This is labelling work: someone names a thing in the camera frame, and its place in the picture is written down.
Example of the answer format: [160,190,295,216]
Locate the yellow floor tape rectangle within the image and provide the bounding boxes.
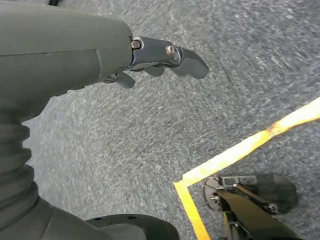
[173,96,320,240]

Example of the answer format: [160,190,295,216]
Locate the robot black left foot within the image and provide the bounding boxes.
[202,174,300,240]

